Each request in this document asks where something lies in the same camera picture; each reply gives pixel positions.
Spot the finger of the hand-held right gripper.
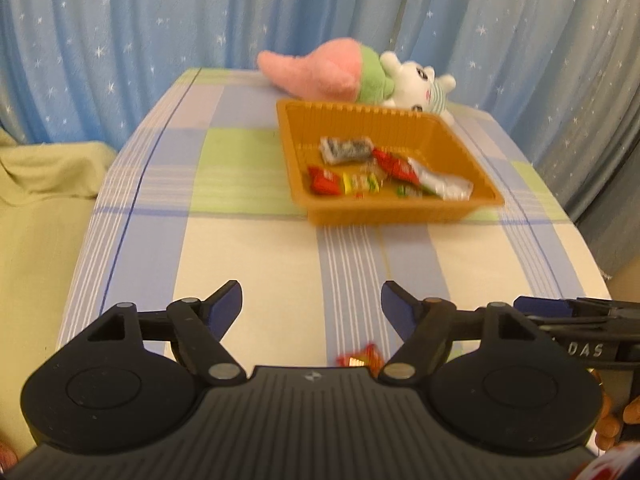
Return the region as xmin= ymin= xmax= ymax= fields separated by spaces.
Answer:
xmin=527 ymin=312 xmax=640 ymax=335
xmin=514 ymin=296 xmax=640 ymax=318

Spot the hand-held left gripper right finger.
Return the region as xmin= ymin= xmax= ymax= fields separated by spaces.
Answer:
xmin=377 ymin=280 xmax=566 ymax=386

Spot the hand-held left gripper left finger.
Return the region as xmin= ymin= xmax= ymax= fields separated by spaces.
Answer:
xmin=70 ymin=280 xmax=247 ymax=386

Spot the shiny red foil packet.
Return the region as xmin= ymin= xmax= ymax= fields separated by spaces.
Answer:
xmin=334 ymin=342 xmax=386 ymax=369

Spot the yellow green candy packet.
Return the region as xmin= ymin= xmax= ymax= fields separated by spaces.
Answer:
xmin=342 ymin=172 xmax=382 ymax=196

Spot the silver green snack packet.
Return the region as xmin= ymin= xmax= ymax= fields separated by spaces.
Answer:
xmin=407 ymin=156 xmax=475 ymax=201

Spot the red packet with dark label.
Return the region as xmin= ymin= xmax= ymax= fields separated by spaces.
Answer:
xmin=371 ymin=147 xmax=422 ymax=184

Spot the plain red snack packet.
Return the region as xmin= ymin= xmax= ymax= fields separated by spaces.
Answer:
xmin=306 ymin=165 xmax=345 ymax=196

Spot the orange plastic tray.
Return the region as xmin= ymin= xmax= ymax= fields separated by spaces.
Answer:
xmin=276 ymin=99 xmax=506 ymax=227

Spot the grey black snack packet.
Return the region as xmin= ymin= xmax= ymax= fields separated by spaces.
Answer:
xmin=319 ymin=136 xmax=374 ymax=165

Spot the person's right hand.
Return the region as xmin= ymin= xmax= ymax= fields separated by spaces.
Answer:
xmin=595 ymin=389 xmax=640 ymax=452

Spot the checked tablecloth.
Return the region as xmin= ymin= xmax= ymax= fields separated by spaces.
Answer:
xmin=55 ymin=67 xmax=613 ymax=378

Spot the red white clothing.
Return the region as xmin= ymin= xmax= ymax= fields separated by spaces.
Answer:
xmin=570 ymin=447 xmax=640 ymax=480

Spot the grey curtain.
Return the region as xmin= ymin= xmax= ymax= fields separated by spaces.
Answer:
xmin=535 ymin=5 xmax=640 ymax=283

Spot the light green cloth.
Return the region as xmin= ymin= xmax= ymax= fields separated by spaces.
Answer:
xmin=0 ymin=127 xmax=119 ymax=461

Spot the white plush toy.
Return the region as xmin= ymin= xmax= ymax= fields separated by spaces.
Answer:
xmin=379 ymin=51 xmax=457 ymax=127

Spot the pink green plush toy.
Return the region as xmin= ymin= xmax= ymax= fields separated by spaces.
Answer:
xmin=256 ymin=37 xmax=397 ymax=105

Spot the blue star curtain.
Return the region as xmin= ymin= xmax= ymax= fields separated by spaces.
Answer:
xmin=0 ymin=0 xmax=640 ymax=171

